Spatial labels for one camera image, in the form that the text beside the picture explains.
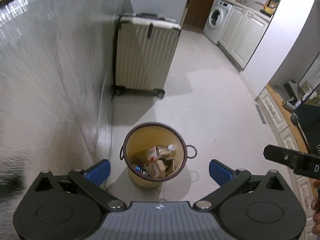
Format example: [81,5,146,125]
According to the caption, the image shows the clear plastic water bottle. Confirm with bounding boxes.
[146,144,176,161]

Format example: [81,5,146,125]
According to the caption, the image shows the crushed blue soda can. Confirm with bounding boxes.
[133,164,149,177]

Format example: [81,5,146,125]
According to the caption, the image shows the brown cardboard box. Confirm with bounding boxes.
[143,158,176,178]

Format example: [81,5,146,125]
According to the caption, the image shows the brown-rimmed yellow trash bin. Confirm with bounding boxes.
[119,122,197,189]

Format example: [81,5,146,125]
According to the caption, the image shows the person's right hand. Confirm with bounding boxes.
[311,179,320,239]

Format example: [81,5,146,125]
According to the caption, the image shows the black letter board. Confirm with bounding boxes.
[293,84,319,155]

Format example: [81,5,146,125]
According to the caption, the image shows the beige ribbed suitcase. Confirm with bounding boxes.
[113,13,181,99]

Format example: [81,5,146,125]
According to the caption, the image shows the white kitchen cabinets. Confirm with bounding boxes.
[219,5,269,69]

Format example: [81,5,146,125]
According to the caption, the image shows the white washing machine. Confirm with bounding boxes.
[203,0,233,44]

